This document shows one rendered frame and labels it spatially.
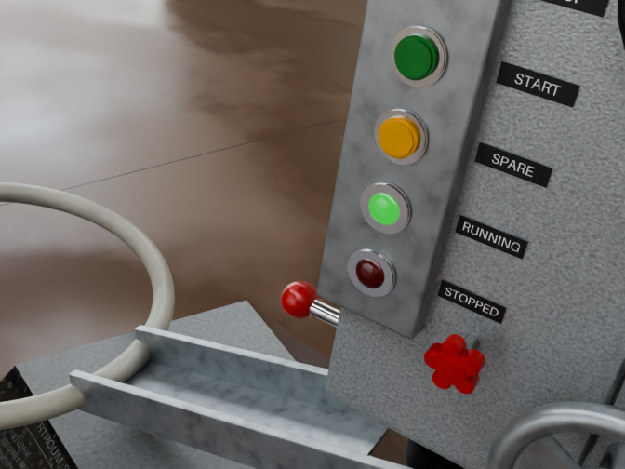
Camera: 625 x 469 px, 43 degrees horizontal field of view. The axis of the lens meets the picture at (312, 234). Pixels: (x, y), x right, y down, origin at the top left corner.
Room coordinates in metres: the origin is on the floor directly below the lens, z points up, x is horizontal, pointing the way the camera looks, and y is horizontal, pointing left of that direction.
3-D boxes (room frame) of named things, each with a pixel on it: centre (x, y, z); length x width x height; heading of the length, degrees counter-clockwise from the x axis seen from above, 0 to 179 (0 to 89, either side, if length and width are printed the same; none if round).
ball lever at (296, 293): (0.53, -0.02, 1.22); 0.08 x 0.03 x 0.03; 63
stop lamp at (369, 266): (0.45, -0.04, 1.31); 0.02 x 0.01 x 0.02; 63
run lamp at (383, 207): (0.45, -0.04, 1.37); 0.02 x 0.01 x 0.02; 63
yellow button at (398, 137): (0.45, -0.04, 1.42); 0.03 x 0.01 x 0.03; 63
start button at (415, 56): (0.45, -0.04, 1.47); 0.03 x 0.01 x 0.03; 63
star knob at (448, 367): (0.42, -0.11, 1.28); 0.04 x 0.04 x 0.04; 63
